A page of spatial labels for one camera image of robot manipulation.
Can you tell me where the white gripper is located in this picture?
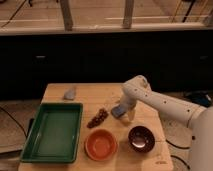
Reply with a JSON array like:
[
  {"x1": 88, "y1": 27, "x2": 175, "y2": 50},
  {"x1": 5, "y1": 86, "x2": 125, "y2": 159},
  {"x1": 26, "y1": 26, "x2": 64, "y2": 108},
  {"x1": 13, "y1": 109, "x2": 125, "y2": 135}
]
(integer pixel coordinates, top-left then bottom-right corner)
[{"x1": 120, "y1": 94, "x2": 137, "y2": 121}]

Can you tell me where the blue sponge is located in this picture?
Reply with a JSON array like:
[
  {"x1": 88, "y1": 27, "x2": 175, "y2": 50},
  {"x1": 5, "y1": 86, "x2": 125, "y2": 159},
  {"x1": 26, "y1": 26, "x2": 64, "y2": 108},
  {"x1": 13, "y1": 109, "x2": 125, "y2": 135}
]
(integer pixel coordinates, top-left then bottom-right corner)
[{"x1": 111, "y1": 104, "x2": 127, "y2": 118}]

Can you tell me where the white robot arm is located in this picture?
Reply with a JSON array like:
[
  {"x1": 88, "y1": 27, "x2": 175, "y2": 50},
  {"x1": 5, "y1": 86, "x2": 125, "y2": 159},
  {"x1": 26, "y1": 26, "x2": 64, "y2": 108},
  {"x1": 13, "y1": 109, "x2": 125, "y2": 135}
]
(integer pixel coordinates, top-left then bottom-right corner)
[{"x1": 120, "y1": 75, "x2": 213, "y2": 171}]

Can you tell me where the green plastic tray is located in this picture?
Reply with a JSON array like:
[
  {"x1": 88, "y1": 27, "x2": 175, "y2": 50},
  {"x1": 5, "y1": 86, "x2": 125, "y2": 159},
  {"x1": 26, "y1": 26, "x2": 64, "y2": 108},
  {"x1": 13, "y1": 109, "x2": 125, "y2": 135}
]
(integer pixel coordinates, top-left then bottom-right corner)
[{"x1": 21, "y1": 103, "x2": 83, "y2": 163}]

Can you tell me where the dark purple bowl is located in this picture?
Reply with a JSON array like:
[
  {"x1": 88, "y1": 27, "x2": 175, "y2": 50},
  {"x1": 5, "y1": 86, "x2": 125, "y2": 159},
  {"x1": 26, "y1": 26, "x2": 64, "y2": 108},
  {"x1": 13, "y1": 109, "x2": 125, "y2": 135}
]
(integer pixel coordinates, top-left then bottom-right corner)
[{"x1": 128, "y1": 126, "x2": 155, "y2": 153}]

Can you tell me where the bunch of dark grapes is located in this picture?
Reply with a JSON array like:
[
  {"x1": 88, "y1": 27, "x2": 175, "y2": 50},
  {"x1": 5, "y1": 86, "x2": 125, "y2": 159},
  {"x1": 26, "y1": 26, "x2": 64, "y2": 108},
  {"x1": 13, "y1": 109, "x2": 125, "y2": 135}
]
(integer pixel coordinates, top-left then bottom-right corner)
[{"x1": 87, "y1": 108, "x2": 108, "y2": 128}]

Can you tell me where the orange bowl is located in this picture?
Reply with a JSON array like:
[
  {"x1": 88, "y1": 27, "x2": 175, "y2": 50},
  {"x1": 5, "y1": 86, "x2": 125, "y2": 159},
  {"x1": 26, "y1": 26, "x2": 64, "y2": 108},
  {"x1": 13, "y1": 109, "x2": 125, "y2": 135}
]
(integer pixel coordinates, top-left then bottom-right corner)
[{"x1": 84, "y1": 129, "x2": 118, "y2": 161}]

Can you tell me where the grey blue cloth piece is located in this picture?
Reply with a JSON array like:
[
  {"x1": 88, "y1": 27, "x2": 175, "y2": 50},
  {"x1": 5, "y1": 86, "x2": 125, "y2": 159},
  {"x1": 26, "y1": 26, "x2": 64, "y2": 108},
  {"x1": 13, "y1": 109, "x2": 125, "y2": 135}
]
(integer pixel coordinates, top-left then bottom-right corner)
[{"x1": 63, "y1": 87, "x2": 76, "y2": 100}]

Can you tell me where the black cable right floor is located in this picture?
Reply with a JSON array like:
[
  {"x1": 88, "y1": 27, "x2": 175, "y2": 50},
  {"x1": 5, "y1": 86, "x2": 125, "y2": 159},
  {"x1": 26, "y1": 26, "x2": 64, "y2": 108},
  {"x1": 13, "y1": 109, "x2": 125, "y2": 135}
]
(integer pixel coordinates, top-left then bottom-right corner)
[{"x1": 165, "y1": 139, "x2": 191, "y2": 150}]

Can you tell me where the black cable floor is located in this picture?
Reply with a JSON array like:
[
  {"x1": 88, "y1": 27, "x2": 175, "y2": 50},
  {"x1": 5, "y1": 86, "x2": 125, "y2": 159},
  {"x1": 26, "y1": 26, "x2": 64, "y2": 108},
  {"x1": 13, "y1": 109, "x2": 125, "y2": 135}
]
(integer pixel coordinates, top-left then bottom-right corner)
[
  {"x1": 0, "y1": 106, "x2": 28, "y2": 139},
  {"x1": 165, "y1": 139, "x2": 191, "y2": 150}
]

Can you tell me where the black cable left floor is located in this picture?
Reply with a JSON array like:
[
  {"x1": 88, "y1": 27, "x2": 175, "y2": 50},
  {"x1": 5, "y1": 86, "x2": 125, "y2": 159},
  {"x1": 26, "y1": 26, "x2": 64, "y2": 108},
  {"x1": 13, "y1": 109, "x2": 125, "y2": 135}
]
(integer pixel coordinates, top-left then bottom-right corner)
[{"x1": 0, "y1": 106, "x2": 28, "y2": 139}]

